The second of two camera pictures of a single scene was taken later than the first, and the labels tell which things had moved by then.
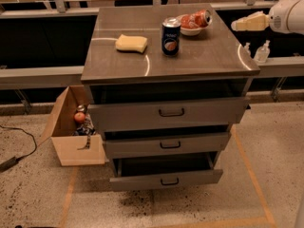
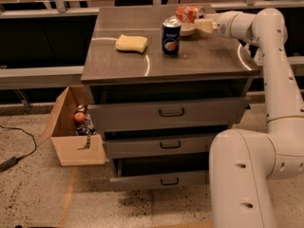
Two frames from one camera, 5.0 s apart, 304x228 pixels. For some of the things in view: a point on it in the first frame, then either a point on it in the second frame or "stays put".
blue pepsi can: (171, 36) stays put
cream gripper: (277, 19) -> (222, 25)
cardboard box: (60, 129) stays put
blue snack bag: (86, 128) stays put
